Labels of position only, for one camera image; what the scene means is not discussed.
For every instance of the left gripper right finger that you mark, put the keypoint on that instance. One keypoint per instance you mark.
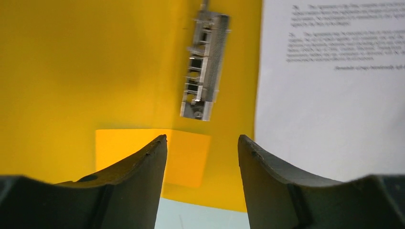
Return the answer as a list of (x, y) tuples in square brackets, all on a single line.
[(279, 195)]

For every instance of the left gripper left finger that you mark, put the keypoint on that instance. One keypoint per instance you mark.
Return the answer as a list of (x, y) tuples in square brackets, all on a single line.
[(124, 195)]

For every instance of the printed paper sheet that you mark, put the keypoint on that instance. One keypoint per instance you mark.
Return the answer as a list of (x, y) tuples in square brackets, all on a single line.
[(331, 88)]

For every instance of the orange plastic folder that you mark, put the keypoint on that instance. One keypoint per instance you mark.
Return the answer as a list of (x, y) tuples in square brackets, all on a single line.
[(71, 67)]

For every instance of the metal folder clip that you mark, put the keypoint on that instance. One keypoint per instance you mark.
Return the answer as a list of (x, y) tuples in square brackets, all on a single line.
[(206, 55)]

